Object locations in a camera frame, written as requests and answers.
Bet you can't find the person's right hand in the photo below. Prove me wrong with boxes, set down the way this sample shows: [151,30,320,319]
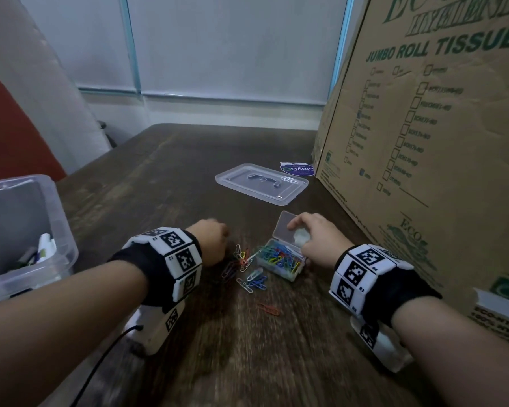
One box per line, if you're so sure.
[287,212,355,267]

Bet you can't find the person's left hand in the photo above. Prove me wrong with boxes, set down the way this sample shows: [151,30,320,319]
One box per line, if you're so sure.
[184,219,231,267]

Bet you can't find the small clear paper clip box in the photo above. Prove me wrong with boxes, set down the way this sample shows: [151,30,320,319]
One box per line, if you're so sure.
[255,210,310,283]

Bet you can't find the coloured paper clips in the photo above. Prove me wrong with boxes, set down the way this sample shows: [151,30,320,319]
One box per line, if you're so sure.
[221,243,306,317]

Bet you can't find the clear plastic container lid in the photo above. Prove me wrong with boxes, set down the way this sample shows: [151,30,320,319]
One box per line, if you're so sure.
[215,163,309,207]

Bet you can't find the clear plastic storage bin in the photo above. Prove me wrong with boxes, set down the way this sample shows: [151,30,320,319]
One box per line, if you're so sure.
[0,174,79,310]

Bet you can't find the bundle of markers and pens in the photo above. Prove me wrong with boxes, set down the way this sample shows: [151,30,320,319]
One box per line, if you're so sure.
[37,232,57,263]

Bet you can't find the person's right forearm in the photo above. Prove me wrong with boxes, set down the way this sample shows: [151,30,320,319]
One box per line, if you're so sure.
[391,296,509,407]

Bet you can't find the person's left forearm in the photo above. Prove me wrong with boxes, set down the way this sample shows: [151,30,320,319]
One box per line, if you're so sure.
[0,260,149,407]

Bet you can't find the black wristband with marker tiles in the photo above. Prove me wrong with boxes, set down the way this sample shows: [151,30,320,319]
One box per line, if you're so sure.
[329,243,443,329]
[108,226,204,314]

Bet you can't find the round blue sticker card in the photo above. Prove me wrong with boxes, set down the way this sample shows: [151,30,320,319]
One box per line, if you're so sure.
[279,161,316,177]

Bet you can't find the large printed cardboard box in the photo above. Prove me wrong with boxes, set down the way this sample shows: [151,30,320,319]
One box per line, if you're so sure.
[312,0,509,348]

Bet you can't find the frosted glass partition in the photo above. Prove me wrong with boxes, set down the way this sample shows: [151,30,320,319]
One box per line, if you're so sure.
[16,0,355,106]

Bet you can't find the red panel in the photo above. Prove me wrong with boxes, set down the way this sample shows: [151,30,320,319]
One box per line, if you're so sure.
[0,61,67,183]

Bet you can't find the black camera cable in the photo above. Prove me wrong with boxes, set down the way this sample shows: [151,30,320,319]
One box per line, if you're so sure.
[70,325,144,407]

